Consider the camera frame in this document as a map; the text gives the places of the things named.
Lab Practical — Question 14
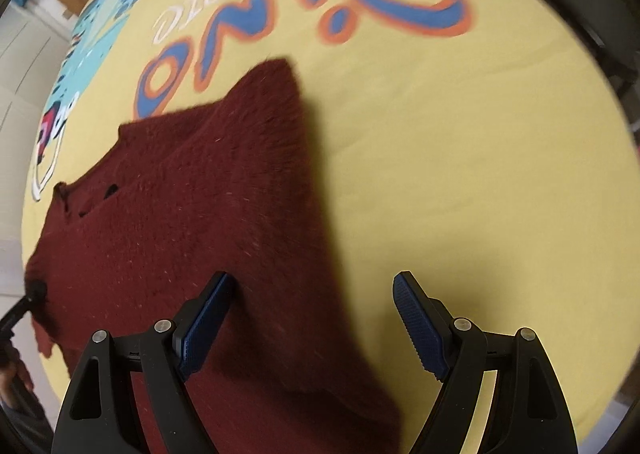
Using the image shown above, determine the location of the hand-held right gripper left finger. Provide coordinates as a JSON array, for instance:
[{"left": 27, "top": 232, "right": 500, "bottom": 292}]
[{"left": 52, "top": 271, "right": 236, "bottom": 454}]

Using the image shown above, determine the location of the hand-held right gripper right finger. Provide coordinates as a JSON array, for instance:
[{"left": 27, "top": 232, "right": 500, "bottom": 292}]
[{"left": 392, "top": 271, "right": 581, "bottom": 454}]

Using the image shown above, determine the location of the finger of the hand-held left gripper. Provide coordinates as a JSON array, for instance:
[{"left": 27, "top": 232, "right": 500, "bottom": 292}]
[{"left": 0, "top": 281, "right": 48, "bottom": 335}]

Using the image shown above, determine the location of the dark red knit sweater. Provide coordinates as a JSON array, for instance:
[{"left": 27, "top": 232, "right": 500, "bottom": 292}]
[{"left": 22, "top": 58, "right": 406, "bottom": 454}]

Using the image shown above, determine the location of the yellow printed bedsheet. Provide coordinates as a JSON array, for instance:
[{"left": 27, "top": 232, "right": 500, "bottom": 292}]
[{"left": 20, "top": 0, "right": 640, "bottom": 454}]

